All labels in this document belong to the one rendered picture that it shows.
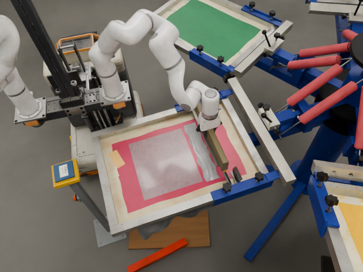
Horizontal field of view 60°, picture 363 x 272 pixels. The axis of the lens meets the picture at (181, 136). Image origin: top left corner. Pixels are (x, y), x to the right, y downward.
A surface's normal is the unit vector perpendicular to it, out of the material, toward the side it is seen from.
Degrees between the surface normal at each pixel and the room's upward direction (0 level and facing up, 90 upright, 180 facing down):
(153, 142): 0
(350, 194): 58
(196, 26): 0
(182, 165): 0
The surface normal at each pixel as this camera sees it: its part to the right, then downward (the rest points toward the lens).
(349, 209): 0.06, -0.91
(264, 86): -0.06, -0.55
